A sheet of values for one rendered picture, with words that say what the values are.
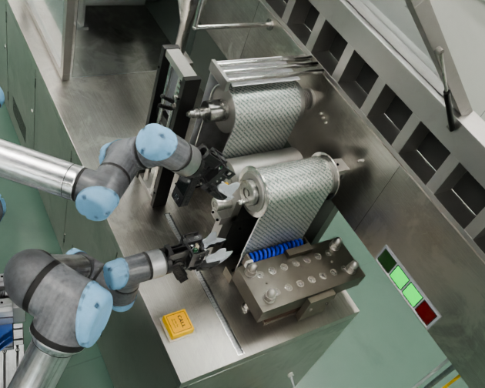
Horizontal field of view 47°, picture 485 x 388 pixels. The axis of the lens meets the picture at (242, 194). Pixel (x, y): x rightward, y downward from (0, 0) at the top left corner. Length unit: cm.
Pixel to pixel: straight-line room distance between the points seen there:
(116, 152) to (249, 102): 52
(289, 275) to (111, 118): 94
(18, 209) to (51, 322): 190
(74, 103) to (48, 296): 120
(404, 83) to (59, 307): 100
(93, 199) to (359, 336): 212
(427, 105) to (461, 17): 285
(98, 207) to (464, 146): 87
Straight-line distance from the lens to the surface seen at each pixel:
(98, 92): 228
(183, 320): 164
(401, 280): 166
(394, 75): 156
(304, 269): 173
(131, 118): 219
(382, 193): 163
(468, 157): 143
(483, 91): 422
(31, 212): 299
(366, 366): 295
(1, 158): 122
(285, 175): 154
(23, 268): 116
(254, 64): 167
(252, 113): 160
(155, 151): 115
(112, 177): 116
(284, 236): 173
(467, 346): 159
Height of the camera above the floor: 233
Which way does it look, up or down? 45 degrees down
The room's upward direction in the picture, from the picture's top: 23 degrees clockwise
